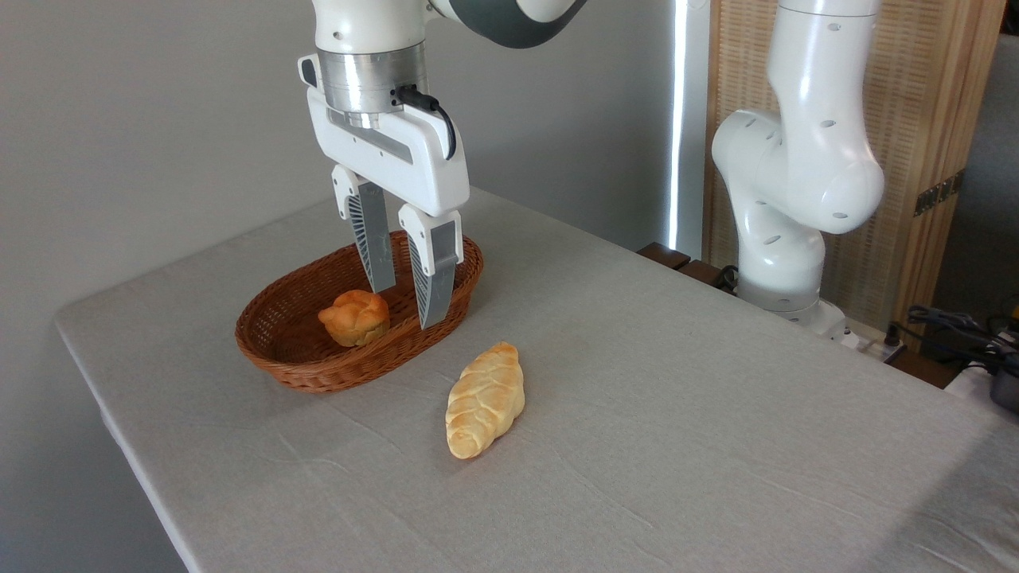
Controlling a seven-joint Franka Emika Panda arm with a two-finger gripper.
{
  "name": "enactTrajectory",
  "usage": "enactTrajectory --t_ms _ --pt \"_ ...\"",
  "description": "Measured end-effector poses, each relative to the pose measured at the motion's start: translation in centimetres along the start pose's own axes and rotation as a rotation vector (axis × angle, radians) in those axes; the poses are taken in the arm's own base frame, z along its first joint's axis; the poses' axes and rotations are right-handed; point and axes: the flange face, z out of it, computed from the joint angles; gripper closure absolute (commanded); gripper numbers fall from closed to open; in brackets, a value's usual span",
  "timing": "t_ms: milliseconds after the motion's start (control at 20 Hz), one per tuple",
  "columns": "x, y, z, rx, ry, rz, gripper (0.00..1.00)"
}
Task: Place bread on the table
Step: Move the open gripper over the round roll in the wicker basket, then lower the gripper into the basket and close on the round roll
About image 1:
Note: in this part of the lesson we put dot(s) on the white power strip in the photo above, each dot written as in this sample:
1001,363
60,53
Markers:
868,342

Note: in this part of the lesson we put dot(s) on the round orange bread bun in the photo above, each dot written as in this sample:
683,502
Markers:
354,318

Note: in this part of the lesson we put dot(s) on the black metal screen hinge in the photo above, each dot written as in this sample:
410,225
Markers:
939,193

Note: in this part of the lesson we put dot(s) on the wooden rattan folding screen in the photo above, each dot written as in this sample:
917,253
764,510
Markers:
931,95

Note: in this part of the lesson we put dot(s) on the grey tablecloth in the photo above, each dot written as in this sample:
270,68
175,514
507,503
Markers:
637,446

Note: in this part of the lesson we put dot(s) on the brown wicker oval basket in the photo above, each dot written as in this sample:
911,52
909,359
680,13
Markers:
279,334

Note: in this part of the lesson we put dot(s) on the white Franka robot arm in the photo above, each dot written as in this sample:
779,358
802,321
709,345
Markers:
804,159

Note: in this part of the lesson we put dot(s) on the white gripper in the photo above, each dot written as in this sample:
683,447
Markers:
414,163

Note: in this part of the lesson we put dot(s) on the long pale braided bread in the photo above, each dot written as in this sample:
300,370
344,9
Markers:
486,402

